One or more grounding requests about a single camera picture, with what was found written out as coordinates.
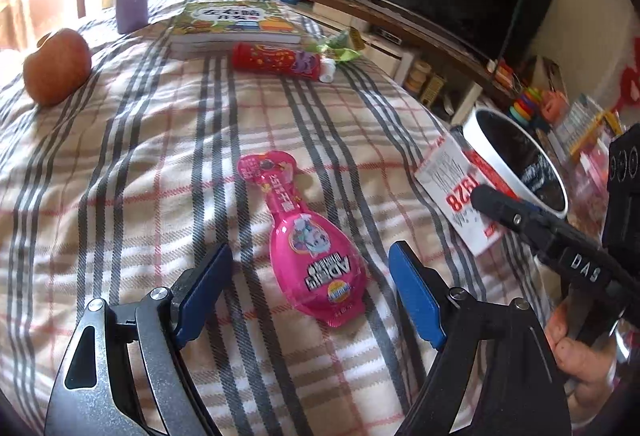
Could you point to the white marble-top television stand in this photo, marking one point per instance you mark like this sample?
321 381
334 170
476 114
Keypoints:
390 41

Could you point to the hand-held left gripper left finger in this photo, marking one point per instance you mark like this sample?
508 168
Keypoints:
200 298

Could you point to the green plastic wrapper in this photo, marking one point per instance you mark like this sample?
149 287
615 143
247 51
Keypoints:
335 47

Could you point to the red tube with white cap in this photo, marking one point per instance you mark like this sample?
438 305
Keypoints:
275 60

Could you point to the plaid blanket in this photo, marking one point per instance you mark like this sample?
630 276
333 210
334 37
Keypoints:
150 166

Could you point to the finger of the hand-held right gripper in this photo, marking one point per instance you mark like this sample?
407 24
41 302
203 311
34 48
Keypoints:
500 208

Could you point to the red apple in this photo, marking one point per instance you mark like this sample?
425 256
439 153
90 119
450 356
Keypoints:
57 66

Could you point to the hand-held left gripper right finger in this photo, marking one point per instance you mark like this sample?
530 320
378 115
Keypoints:
415 301

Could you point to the pink plastic toy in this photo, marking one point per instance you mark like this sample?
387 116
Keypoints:
555 106

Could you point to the clear plastic storage box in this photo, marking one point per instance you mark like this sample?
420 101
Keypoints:
575 121

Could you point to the rainbow stacking rings toy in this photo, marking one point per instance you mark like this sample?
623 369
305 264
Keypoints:
525 106

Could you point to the colourful printed package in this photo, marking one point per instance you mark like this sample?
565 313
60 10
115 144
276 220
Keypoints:
600 131

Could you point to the pink bottle-shaped packet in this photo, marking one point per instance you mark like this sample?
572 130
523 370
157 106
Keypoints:
310 256

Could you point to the red and white box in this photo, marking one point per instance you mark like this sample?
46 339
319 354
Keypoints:
450 176

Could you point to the green cover children's book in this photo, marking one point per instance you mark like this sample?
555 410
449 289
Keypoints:
230 24

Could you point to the person's right hand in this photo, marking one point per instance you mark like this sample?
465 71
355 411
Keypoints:
575 361

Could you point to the white bin with black bag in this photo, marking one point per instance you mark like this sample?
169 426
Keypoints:
520 156

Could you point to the stack of yellow jars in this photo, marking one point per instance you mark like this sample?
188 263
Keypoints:
416 75

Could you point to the white remote control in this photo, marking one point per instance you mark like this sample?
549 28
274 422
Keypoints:
447 105

